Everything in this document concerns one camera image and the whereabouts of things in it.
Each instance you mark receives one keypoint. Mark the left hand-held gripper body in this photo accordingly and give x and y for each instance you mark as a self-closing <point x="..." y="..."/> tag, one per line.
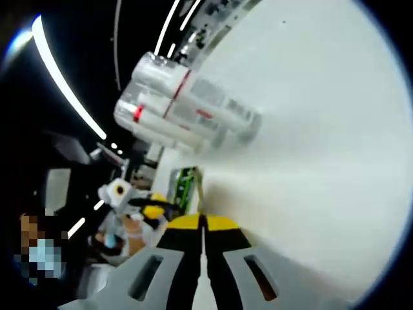
<point x="116" y="198"/>

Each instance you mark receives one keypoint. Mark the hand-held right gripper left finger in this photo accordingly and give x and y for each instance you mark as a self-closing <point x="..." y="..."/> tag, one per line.
<point x="180" y="268"/>

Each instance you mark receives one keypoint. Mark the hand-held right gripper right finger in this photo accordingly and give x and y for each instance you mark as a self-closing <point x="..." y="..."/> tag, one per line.
<point x="226" y="268"/>

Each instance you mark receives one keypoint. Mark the green black skincare sachet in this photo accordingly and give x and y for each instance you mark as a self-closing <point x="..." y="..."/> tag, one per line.
<point x="185" y="190"/>

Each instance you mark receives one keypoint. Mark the red collar skincare bottle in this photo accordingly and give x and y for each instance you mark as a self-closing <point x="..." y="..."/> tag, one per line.
<point x="158" y="129"/>

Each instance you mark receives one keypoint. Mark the small white skincare spray bottle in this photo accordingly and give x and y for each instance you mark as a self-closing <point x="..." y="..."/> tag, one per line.
<point x="206" y="90"/>
<point x="226" y="117"/>

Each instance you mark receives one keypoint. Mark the person's left hand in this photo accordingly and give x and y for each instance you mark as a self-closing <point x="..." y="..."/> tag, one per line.
<point x="135" y="228"/>

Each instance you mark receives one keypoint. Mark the long ceiling light strip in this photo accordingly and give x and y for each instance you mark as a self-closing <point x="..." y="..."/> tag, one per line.
<point x="61" y="77"/>

